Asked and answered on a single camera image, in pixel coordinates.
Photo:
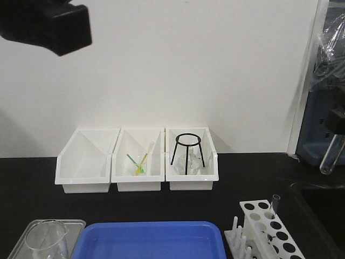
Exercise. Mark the grey metal tray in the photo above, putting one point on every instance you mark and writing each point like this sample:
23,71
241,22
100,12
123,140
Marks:
73,230

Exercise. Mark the blue plastic tray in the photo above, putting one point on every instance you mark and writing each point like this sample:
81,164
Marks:
166,239

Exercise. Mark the black wire tripod stand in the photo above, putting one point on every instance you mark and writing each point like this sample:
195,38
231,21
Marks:
187,140

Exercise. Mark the long clear test tube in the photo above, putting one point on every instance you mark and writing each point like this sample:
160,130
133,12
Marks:
332,154

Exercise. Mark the white storage bin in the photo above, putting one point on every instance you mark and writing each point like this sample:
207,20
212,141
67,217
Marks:
135,142
191,182
85,163

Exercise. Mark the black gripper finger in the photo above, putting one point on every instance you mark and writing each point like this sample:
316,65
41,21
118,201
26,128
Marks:
335,120

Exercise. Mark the clear plastic pipette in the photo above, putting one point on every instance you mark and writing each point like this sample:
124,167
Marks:
150,147

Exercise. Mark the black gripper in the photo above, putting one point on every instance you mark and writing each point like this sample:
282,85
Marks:
58,26

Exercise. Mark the white test tube rack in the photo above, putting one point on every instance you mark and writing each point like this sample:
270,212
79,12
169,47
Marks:
263,235

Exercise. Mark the black sink basin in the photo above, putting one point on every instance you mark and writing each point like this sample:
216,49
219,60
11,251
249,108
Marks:
324,207

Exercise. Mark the clear glassware in bin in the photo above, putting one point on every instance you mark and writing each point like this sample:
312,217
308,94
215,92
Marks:
191,163

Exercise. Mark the left white storage bin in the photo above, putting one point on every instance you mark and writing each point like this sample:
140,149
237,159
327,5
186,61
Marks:
85,163

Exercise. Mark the middle white storage bin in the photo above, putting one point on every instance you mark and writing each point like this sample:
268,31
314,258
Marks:
135,142

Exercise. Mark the clear plastic bag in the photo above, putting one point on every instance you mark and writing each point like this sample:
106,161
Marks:
329,67

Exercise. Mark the grey pegboard drying rack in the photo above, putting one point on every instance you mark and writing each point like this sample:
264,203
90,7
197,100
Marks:
314,137

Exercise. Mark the right white storage bin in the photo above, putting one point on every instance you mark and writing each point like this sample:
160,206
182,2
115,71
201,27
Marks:
191,182

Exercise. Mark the short test tube in rack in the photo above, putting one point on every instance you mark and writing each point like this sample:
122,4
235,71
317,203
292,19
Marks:
275,203

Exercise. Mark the clear glass beaker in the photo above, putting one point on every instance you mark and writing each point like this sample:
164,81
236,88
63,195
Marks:
47,239

